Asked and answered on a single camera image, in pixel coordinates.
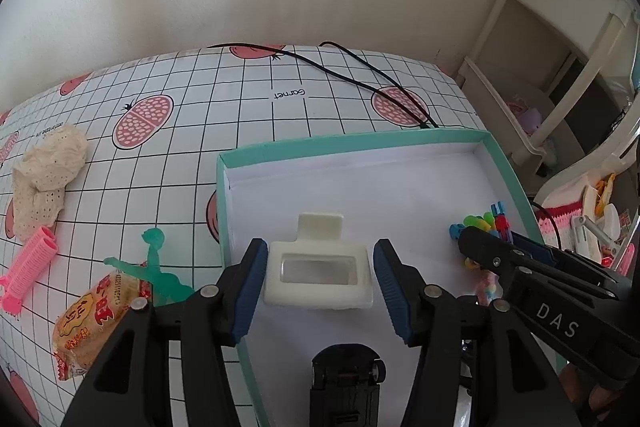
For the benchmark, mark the pink crochet mat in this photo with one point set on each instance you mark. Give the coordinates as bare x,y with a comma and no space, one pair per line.
562,222

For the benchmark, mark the yellow clothes peg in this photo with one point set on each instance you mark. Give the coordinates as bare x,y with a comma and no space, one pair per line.
606,188

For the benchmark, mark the rice cracker snack packet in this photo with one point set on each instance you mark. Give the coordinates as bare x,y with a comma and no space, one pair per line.
90,322

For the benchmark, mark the green plastic figure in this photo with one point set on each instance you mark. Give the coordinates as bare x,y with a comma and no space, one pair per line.
160,277

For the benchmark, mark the white wooden shelf rack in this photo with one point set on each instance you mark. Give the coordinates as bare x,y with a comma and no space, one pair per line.
500,97

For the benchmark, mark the teal cardboard box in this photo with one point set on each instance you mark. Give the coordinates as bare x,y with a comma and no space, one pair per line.
400,187

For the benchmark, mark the person's right hand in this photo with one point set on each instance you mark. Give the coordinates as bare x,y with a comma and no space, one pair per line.
580,392

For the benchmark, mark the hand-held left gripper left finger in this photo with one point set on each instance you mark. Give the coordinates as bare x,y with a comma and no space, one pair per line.
247,292

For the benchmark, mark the white plastic clip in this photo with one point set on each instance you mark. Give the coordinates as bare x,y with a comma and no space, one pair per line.
595,232

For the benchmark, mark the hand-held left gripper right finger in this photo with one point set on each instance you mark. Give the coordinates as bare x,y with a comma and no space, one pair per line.
395,292

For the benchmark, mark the white hair claw clip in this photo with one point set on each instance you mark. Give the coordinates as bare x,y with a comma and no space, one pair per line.
300,247

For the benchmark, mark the purple pink toy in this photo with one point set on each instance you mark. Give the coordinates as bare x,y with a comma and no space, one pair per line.
527,117

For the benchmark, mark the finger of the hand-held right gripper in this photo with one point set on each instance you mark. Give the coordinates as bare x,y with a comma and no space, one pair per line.
490,249
532,244

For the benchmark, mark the pink hair roller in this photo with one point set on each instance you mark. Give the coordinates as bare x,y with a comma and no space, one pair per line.
32,257

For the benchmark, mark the black toy car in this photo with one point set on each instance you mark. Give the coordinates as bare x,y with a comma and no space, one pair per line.
345,387

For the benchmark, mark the white lace cloth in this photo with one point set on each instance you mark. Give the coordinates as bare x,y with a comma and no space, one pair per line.
50,167

